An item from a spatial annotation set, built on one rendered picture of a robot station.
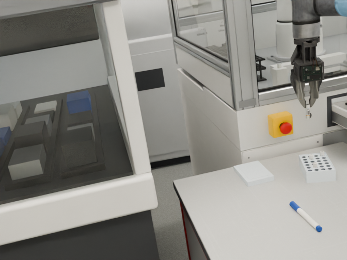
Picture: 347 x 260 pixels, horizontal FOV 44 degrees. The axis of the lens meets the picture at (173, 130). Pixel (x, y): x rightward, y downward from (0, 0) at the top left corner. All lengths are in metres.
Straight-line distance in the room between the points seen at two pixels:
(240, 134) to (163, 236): 1.21
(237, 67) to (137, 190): 0.52
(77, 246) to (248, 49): 0.80
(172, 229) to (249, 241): 1.50
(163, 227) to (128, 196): 1.45
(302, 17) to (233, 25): 0.23
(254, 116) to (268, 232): 0.47
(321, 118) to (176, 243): 1.22
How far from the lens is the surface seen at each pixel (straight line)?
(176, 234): 2.52
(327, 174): 1.34
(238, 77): 1.40
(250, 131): 1.46
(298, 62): 1.28
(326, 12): 1.22
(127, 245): 1.32
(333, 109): 1.57
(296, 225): 1.15
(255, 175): 1.36
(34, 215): 1.18
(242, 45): 1.38
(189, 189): 1.36
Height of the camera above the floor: 1.40
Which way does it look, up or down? 20 degrees down
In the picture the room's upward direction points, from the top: 9 degrees counter-clockwise
